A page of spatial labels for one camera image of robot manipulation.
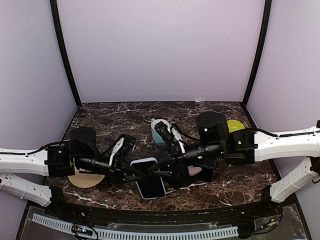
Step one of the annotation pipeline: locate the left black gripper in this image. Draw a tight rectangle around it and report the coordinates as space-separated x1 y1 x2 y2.
74 152 148 188

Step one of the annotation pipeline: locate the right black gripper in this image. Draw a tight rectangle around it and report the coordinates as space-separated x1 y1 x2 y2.
147 140 225 180

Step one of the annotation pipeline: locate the black phone case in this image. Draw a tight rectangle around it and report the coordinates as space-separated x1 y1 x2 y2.
170 181 197 190

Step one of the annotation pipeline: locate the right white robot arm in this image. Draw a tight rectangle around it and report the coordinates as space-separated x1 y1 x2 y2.
147 111 320 217

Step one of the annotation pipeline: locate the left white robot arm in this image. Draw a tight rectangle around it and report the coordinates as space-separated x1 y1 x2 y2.
0 127 147 218

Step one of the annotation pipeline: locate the pink phone case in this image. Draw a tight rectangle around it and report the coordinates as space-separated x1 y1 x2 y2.
188 165 202 176

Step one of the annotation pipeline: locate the blue ceramic mug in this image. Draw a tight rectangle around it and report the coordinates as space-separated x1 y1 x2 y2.
150 118 170 146

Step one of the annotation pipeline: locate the beige round plate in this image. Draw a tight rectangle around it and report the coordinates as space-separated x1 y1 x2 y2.
67 157 105 189

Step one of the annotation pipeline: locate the lime green bowl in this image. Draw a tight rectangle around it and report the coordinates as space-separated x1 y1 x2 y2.
227 119 245 133

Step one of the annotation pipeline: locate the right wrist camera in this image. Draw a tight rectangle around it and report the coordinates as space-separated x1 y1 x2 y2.
154 121 186 153

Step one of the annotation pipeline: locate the black front rail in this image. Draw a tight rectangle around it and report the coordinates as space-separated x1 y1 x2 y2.
57 202 283 225

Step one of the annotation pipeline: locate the white slotted cable duct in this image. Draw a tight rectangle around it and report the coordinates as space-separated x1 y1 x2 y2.
31 213 239 240

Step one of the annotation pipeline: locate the left black frame post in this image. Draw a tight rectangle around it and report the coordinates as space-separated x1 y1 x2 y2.
49 0 82 108

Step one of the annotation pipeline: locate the black frame post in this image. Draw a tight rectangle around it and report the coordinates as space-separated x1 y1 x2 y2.
241 0 273 109
49 0 82 108

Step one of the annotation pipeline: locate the right black frame post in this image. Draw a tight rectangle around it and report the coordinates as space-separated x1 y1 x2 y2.
241 0 273 109

